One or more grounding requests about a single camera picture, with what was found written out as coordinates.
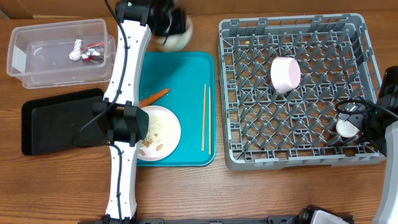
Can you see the orange carrot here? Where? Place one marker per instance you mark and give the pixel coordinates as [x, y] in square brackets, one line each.
[153, 98]

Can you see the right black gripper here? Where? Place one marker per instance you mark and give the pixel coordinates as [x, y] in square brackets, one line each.
[357, 120]

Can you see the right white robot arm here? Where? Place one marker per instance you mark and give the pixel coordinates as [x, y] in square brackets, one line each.
[387, 101]

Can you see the grey dishwasher rack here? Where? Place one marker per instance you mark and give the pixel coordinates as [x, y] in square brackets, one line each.
[265, 129]

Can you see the black plastic tray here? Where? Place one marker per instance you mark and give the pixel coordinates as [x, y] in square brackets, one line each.
[48, 124]

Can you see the pink white bowl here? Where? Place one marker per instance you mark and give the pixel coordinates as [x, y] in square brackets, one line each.
[285, 74]

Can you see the white paper cup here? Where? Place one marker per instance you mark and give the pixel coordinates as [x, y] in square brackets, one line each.
[346, 129]

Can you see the pale green bowl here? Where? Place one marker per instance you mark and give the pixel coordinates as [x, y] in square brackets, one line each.
[175, 42]

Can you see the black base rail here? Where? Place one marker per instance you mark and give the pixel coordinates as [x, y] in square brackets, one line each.
[272, 219]

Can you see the clear plastic bin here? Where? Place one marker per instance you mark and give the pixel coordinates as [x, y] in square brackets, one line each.
[38, 54]

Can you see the teal serving tray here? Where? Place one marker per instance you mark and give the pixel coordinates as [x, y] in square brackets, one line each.
[184, 74]

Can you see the left wooden chopstick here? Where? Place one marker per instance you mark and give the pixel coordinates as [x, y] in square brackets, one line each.
[203, 119]

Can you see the red silver foil wrapper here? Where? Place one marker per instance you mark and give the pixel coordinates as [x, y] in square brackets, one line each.
[93, 52]

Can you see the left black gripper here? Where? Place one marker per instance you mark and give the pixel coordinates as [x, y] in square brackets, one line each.
[178, 15]

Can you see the white plate with scraps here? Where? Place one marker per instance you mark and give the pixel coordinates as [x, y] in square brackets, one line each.
[163, 136]

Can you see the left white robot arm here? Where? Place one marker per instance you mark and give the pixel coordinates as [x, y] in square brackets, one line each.
[119, 114]

